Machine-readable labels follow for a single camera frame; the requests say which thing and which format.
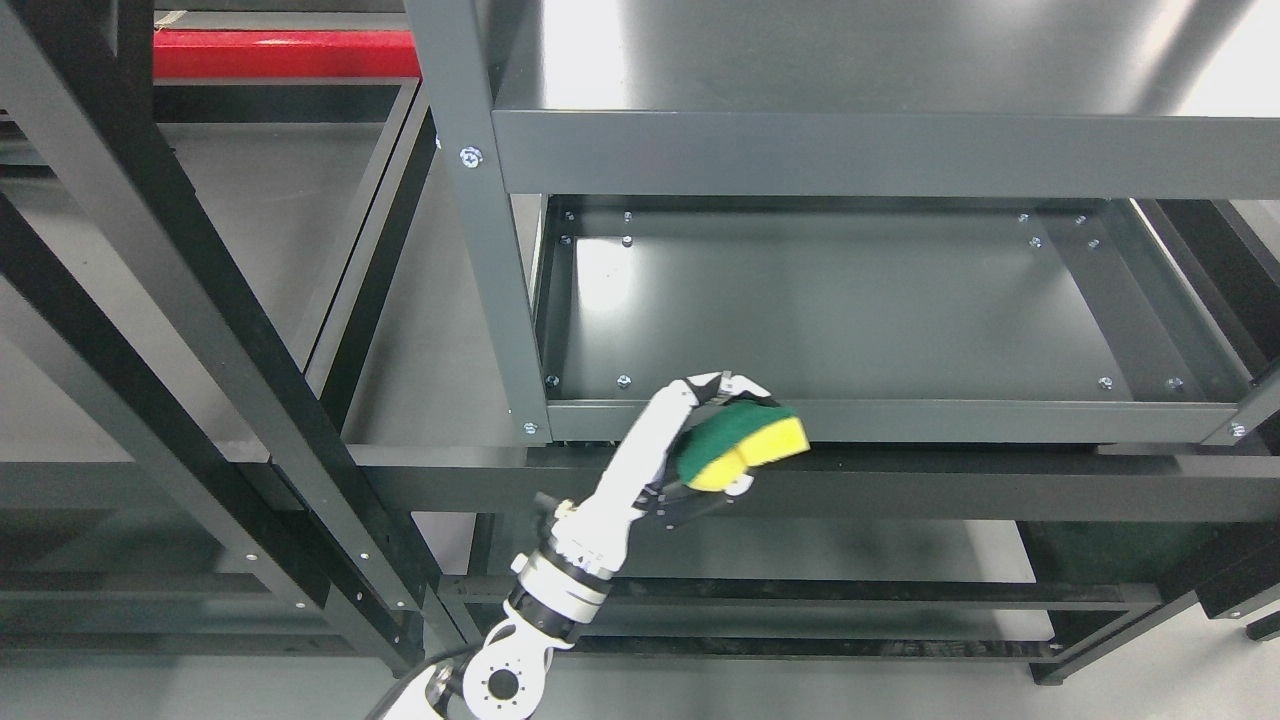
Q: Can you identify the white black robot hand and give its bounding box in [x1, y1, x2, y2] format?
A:
[550, 372, 777, 580]

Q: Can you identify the green yellow sponge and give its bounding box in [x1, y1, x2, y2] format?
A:
[675, 401, 810, 492]

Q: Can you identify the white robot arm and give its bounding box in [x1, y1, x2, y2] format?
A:
[369, 547, 614, 719]

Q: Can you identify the grey metal shelf unit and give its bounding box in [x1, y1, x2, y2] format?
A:
[404, 1, 1277, 448]

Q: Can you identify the black metal shelf rack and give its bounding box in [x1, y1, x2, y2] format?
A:
[3, 1, 1277, 685]

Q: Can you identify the red metal beam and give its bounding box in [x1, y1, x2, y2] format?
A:
[152, 29, 421, 79]

